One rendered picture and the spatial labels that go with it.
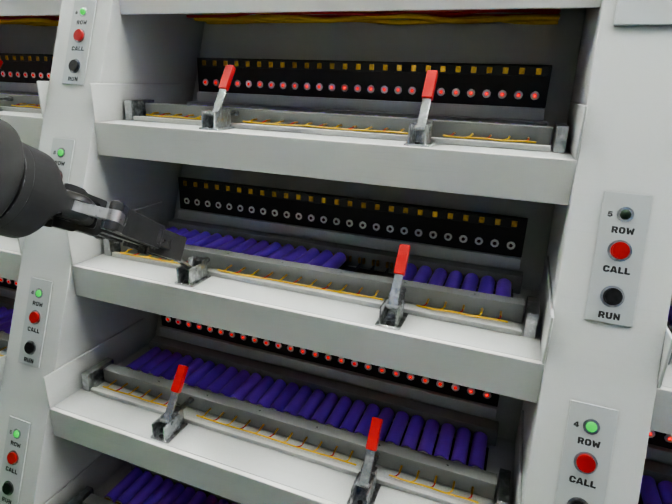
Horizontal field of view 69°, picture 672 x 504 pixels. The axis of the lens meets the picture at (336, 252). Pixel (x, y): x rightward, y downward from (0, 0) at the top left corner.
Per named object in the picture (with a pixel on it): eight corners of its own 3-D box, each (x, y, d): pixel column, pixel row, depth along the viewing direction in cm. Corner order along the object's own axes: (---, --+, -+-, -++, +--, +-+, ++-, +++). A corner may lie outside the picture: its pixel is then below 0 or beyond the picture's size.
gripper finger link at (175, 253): (143, 221, 52) (148, 222, 52) (182, 237, 59) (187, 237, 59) (135, 248, 52) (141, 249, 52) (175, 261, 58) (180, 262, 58)
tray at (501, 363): (536, 403, 48) (554, 317, 45) (75, 295, 68) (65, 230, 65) (535, 319, 66) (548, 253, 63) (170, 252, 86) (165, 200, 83)
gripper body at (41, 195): (-71, 219, 37) (34, 246, 46) (7, 234, 35) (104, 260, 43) (-39, 128, 39) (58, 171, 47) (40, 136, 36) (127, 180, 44)
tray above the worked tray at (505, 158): (568, 205, 48) (598, 56, 44) (97, 154, 68) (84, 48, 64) (558, 174, 66) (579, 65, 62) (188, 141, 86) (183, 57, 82)
